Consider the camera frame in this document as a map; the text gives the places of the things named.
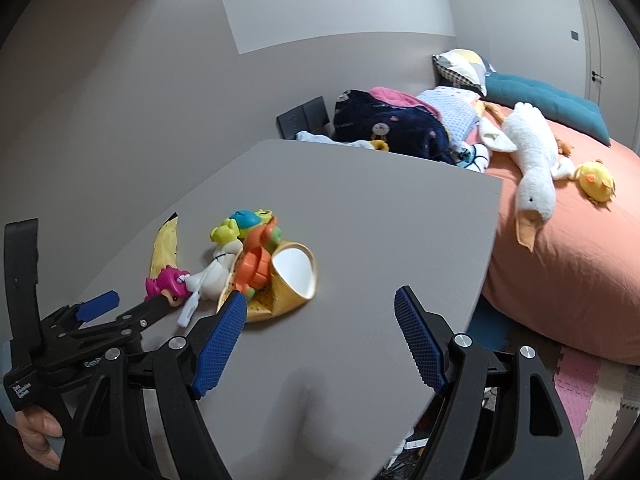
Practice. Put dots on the light blue knit blanket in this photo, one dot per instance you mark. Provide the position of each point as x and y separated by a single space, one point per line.
452 112

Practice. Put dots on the white cloth with black lines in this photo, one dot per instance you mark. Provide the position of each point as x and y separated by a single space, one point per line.
477 157

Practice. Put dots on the navy printed blanket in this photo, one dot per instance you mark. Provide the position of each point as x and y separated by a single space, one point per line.
395 127

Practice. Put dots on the person's left hand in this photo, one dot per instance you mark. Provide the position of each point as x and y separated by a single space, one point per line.
35 430

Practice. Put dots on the yellow snack wrapper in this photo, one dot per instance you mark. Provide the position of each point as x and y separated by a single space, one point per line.
164 255

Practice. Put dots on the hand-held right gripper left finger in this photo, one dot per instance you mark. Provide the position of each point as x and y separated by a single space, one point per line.
220 340

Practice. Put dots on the pink toy figure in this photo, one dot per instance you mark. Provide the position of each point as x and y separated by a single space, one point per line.
167 280

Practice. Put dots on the small white plastic piece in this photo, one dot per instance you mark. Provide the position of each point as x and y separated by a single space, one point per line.
189 310

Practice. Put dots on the white goose plush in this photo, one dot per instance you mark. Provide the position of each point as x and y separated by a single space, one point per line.
530 160

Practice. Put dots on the pink cloth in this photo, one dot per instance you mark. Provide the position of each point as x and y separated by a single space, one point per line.
395 95

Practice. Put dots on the teal cushion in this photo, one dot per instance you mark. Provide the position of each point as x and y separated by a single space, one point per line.
545 100

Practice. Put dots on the teal green toy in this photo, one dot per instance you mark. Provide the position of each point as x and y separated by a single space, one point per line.
245 219

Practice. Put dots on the black wall socket panel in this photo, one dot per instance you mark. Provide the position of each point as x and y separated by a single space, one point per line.
300 117

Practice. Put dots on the yellow chick plush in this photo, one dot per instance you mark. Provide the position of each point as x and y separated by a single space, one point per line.
595 177

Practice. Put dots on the foam puzzle floor mat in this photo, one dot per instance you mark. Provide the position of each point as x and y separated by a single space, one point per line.
590 390

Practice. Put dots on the orange turtle toy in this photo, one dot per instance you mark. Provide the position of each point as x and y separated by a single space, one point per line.
255 265

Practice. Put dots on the orange and yellow toy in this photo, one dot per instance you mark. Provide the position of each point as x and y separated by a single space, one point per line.
280 300

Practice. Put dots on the white door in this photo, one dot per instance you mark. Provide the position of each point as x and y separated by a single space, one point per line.
595 35

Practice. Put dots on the plain white cloth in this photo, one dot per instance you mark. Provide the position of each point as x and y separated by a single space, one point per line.
315 136

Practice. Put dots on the white toy figure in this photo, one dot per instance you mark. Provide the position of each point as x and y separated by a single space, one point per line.
220 267

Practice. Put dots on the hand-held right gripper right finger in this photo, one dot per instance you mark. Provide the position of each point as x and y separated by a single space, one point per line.
420 340

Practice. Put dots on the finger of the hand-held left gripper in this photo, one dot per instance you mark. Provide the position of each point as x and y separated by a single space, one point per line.
140 317
100 305

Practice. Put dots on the checkered patchwork pillow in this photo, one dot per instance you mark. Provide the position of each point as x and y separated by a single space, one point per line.
462 67

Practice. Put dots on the bed with orange sheet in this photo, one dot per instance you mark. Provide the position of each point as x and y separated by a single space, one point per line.
575 285

